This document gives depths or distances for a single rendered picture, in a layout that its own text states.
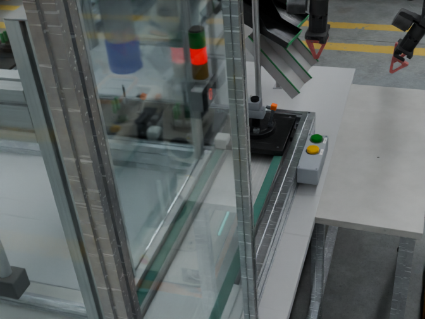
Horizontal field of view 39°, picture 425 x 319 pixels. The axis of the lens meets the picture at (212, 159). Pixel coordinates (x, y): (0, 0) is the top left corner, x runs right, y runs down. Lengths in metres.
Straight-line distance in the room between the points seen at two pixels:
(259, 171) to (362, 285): 1.08
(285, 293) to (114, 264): 1.06
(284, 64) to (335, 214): 0.69
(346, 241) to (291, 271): 1.40
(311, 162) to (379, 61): 2.95
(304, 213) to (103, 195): 1.36
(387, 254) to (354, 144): 0.95
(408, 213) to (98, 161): 1.47
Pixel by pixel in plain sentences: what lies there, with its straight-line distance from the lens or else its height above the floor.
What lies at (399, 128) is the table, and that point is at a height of 0.86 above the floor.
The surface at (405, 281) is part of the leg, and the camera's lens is 2.06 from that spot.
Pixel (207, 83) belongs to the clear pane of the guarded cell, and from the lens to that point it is 0.92.
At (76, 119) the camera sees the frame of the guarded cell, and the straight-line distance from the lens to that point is 0.56.
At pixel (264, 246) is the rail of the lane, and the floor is 0.96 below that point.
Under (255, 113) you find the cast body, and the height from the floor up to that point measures 1.05.
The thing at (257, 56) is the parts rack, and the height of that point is 1.16.
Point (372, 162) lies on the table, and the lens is 2.17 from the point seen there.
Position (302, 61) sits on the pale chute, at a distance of 2.49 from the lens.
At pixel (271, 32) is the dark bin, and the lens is 2.23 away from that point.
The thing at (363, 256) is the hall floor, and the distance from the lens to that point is 3.05.
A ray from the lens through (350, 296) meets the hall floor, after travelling 2.86.
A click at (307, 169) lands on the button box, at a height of 0.96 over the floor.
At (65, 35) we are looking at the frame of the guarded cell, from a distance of 0.53.
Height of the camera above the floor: 2.09
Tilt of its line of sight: 34 degrees down
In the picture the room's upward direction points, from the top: 5 degrees counter-clockwise
